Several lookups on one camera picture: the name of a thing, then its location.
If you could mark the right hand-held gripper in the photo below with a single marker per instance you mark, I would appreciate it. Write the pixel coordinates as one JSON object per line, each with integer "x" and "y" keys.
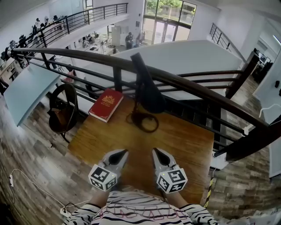
{"x": 172, "y": 180}

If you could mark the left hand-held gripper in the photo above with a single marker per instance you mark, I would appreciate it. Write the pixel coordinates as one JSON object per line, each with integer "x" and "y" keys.
{"x": 103, "y": 178}

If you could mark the person's right forearm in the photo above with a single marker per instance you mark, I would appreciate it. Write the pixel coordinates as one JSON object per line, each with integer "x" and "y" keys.
{"x": 177, "y": 200}

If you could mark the person's left forearm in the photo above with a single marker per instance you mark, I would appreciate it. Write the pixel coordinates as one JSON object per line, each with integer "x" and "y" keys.
{"x": 98, "y": 198}

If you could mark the person's striped shirt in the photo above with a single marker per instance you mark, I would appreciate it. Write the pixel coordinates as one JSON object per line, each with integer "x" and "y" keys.
{"x": 140, "y": 208}

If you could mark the red hardcover book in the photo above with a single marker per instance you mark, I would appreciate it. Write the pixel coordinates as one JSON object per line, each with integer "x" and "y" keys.
{"x": 106, "y": 104}

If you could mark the yellow black striped tape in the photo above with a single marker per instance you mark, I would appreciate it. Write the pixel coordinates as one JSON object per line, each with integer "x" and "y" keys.
{"x": 209, "y": 191}

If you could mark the white box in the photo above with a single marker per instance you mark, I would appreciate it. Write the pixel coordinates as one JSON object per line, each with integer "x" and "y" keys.
{"x": 219, "y": 160}

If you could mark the black round-backed chair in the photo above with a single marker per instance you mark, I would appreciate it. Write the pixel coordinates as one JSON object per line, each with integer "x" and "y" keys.
{"x": 72, "y": 103}

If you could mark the white power strip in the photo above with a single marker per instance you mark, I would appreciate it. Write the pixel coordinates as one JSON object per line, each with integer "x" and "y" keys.
{"x": 65, "y": 211}

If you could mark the white plug adapter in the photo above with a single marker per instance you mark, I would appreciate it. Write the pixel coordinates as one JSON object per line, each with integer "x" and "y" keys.
{"x": 246, "y": 131}

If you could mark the light blue table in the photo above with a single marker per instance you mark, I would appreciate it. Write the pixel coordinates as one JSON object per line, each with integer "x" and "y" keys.
{"x": 28, "y": 88}

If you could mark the white cabinet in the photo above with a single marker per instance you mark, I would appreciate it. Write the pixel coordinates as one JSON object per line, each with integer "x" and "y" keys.
{"x": 119, "y": 35}

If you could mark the glass entrance doors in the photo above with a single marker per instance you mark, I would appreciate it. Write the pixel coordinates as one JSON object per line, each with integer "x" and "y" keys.
{"x": 166, "y": 33}

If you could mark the black balcony railing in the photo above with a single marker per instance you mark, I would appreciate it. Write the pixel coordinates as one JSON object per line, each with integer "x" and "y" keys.
{"x": 72, "y": 20}

